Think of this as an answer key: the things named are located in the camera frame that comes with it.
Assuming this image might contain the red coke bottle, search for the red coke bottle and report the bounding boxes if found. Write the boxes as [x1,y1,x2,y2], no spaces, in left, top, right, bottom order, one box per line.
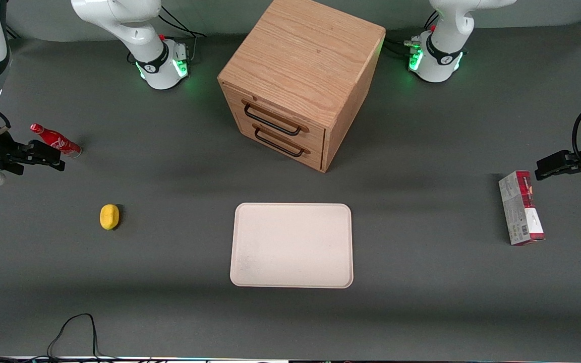
[30,124,82,159]

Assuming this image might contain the cream rectangular tray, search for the cream rectangular tray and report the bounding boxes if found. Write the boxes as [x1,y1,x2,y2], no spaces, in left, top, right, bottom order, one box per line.
[230,203,354,289]

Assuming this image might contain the grey and red carton box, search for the grey and red carton box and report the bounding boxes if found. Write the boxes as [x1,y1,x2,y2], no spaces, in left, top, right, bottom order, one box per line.
[498,170,546,247]

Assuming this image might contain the yellow lemon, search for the yellow lemon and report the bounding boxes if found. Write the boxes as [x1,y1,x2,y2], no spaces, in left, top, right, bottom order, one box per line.
[100,204,120,231]

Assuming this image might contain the wooden drawer cabinet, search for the wooden drawer cabinet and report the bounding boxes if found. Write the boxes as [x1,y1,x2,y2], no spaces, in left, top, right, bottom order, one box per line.
[217,0,386,173]

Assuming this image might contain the black looped table cable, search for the black looped table cable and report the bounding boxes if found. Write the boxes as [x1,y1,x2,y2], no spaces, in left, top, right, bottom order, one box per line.
[0,313,170,363]

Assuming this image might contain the black left arm base cables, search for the black left arm base cables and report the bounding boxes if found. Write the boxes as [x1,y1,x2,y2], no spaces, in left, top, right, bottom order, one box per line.
[384,10,440,58]

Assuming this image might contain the black wire drawer handle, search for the black wire drawer handle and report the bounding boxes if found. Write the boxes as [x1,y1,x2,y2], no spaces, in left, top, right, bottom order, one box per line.
[253,125,310,158]
[242,100,309,137]

